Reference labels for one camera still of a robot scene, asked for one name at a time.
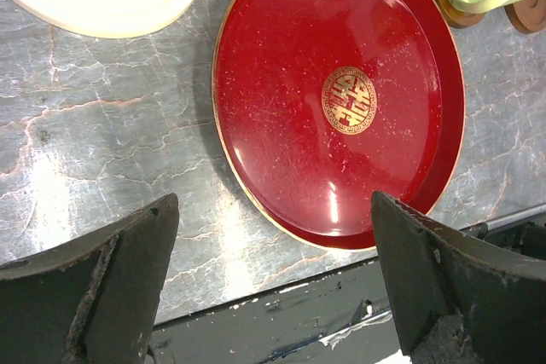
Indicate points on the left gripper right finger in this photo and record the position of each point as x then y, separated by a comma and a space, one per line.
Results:
455, 298

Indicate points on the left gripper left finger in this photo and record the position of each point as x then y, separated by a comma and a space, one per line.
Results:
93, 299

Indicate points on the red round tray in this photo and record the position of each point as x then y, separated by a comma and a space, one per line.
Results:
320, 103

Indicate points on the brown wooden coaster right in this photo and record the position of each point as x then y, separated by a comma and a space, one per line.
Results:
527, 16

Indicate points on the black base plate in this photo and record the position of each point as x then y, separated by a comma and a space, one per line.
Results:
342, 316

